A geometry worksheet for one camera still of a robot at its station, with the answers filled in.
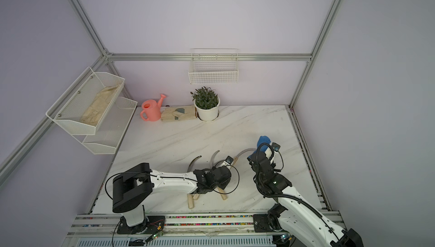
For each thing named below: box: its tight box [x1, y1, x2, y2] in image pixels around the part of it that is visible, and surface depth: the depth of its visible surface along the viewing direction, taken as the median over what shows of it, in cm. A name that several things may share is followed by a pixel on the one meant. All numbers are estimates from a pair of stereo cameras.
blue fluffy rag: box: [253, 135, 272, 155], surface depth 83 cm
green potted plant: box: [190, 86, 219, 110], surface depth 103 cm
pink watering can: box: [139, 94, 167, 122], surface depth 110 cm
